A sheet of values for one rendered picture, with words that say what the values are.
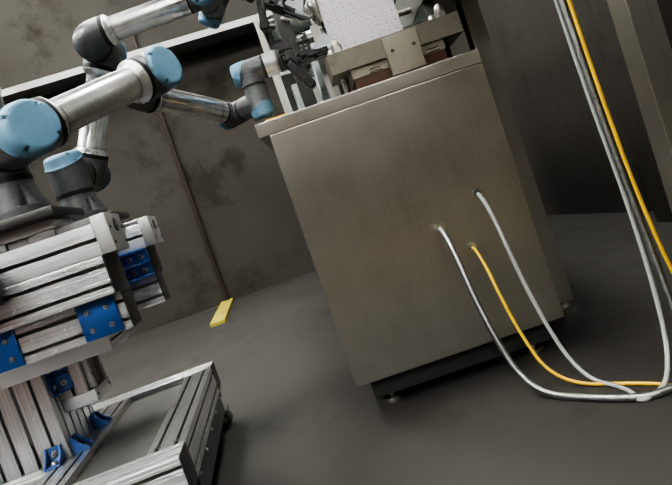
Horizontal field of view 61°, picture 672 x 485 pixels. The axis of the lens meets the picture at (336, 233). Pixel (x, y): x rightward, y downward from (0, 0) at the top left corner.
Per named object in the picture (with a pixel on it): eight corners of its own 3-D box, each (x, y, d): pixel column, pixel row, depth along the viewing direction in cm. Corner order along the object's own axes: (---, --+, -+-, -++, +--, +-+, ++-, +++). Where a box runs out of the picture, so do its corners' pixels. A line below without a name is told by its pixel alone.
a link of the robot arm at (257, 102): (258, 124, 191) (247, 93, 190) (281, 112, 184) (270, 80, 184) (241, 126, 185) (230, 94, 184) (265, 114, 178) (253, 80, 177)
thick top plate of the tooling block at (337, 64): (331, 87, 179) (325, 68, 179) (451, 45, 179) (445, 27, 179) (332, 76, 163) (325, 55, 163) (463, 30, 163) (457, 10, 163)
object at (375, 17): (339, 70, 183) (321, 15, 182) (408, 46, 183) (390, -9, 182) (339, 70, 183) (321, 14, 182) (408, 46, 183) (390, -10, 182)
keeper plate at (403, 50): (393, 77, 164) (380, 40, 163) (425, 66, 164) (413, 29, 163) (394, 75, 161) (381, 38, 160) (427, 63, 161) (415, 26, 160)
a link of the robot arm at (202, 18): (190, 14, 181) (202, -19, 180) (199, 24, 192) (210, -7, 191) (213, 23, 181) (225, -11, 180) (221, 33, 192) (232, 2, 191)
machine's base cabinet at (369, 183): (342, 287, 415) (304, 176, 410) (426, 259, 414) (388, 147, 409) (365, 420, 163) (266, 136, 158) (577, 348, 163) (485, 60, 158)
